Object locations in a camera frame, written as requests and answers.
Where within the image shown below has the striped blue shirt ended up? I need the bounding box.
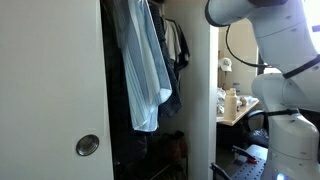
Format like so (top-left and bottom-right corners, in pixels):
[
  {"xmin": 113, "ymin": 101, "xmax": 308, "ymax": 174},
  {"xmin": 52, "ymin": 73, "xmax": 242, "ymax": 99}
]
[{"xmin": 111, "ymin": 0, "xmax": 173, "ymax": 133}]

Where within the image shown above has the navy floral print shirt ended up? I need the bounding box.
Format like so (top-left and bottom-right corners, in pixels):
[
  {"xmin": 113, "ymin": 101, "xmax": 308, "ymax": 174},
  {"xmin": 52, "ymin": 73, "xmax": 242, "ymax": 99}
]
[{"xmin": 148, "ymin": 1, "xmax": 183, "ymax": 118}]

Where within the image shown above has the dark shirt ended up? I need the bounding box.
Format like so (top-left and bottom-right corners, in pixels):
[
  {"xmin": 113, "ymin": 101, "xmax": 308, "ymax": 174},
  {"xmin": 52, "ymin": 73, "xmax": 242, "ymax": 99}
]
[{"xmin": 173, "ymin": 21, "xmax": 191, "ymax": 73}]

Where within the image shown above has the white shirt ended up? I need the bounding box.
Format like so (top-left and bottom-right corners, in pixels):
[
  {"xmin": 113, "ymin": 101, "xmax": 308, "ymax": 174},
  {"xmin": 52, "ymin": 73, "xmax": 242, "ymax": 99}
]
[{"xmin": 163, "ymin": 18, "xmax": 183, "ymax": 63}]

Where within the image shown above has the brown boot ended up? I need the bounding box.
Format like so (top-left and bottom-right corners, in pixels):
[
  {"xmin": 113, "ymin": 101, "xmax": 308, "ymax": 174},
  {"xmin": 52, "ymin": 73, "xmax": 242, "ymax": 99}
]
[{"xmin": 174, "ymin": 130, "xmax": 189, "ymax": 160}]

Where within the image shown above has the white crumpled desk clutter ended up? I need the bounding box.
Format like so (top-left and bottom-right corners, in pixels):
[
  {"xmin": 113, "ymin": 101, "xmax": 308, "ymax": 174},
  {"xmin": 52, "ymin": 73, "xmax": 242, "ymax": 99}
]
[{"xmin": 216, "ymin": 87, "xmax": 228, "ymax": 116}]

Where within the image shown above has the white cap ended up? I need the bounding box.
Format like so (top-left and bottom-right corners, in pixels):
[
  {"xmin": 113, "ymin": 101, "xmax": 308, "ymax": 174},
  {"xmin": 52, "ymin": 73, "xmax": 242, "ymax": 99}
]
[{"xmin": 218, "ymin": 57, "xmax": 234, "ymax": 73}]

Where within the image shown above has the white bottle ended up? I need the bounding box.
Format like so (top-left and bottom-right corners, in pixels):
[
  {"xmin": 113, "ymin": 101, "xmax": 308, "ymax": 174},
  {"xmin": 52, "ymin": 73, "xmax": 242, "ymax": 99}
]
[{"xmin": 224, "ymin": 88, "xmax": 239, "ymax": 122}]

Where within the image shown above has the metal shoe rack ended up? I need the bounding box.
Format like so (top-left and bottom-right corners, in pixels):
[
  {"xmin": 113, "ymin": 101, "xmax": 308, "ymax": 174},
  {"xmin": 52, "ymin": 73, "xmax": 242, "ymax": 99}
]
[{"xmin": 114, "ymin": 156, "xmax": 190, "ymax": 180}]

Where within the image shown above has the small round desk object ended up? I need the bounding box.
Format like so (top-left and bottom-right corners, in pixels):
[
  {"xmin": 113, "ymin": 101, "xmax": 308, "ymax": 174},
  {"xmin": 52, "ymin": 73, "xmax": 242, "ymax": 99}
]
[{"xmin": 239, "ymin": 95, "xmax": 250, "ymax": 107}]

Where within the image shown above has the wooden desk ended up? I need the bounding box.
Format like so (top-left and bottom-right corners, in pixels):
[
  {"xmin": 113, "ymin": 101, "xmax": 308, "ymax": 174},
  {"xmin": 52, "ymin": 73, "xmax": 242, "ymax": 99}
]
[{"xmin": 216, "ymin": 96, "xmax": 262, "ymax": 127}]

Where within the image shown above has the black clamp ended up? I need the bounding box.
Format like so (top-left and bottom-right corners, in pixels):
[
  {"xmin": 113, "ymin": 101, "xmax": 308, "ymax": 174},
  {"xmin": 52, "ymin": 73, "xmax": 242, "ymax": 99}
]
[{"xmin": 210, "ymin": 162, "xmax": 233, "ymax": 180}]

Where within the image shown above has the black office chair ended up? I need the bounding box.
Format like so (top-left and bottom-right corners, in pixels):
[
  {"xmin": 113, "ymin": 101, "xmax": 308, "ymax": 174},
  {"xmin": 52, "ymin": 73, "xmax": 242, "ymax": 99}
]
[{"xmin": 244, "ymin": 108, "xmax": 273, "ymax": 150}]

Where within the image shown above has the white closet door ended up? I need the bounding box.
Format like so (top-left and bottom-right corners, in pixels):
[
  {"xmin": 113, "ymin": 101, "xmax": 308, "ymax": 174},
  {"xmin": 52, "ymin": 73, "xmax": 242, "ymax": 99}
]
[{"xmin": 0, "ymin": 0, "xmax": 115, "ymax": 180}]

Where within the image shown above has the round metal door handle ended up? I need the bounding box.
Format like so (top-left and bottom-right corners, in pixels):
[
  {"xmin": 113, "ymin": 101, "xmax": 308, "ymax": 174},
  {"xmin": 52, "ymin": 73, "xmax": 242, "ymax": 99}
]
[{"xmin": 75, "ymin": 134, "xmax": 101, "ymax": 157}]

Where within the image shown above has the red handled clamp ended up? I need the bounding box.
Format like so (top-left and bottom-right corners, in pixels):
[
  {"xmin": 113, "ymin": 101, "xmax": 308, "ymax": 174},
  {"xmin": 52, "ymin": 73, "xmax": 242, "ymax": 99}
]
[{"xmin": 232, "ymin": 145, "xmax": 259, "ymax": 165}]

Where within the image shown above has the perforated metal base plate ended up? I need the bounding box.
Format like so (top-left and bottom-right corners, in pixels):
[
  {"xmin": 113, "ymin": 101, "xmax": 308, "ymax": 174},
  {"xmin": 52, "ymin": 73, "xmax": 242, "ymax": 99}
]
[{"xmin": 229, "ymin": 144, "xmax": 270, "ymax": 180}]

